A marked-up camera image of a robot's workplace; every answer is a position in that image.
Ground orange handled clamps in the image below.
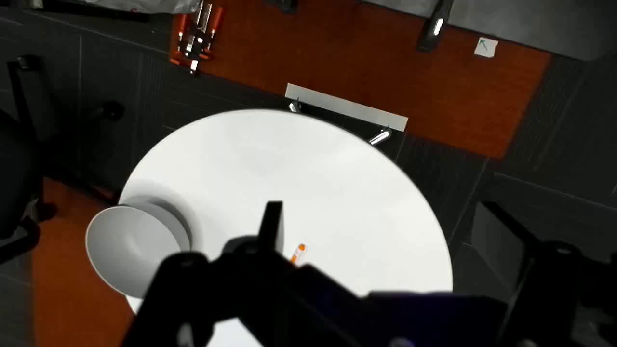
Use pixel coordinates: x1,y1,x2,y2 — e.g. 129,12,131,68
170,0,224,77

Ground white table base bar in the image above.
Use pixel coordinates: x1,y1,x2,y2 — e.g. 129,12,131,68
283,83,407,131

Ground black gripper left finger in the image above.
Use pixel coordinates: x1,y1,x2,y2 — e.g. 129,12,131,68
121,253,214,347

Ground white bowl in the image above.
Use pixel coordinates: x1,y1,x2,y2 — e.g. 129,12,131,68
85,203,191,299

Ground black mesh office chair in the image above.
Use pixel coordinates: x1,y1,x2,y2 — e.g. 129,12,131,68
0,56,56,262

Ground orange marker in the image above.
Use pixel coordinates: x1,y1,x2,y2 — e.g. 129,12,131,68
289,243,306,264

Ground small white paper scrap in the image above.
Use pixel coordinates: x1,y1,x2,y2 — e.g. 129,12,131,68
474,37,499,58

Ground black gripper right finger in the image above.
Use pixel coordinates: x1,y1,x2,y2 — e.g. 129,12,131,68
258,201,283,251

